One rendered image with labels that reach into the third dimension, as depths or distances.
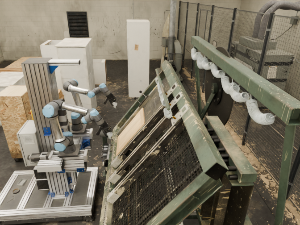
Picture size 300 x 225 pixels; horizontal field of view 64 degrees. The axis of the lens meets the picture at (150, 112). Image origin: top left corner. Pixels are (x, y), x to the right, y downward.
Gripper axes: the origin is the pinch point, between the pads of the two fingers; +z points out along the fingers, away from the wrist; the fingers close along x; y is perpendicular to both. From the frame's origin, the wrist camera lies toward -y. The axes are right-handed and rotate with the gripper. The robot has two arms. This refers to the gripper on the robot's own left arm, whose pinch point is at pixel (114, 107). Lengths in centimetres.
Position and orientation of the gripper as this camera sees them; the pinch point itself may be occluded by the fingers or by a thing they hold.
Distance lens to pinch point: 312.8
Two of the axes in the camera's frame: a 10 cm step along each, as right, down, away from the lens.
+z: 4.5, 7.8, 4.3
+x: -0.7, -4.5, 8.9
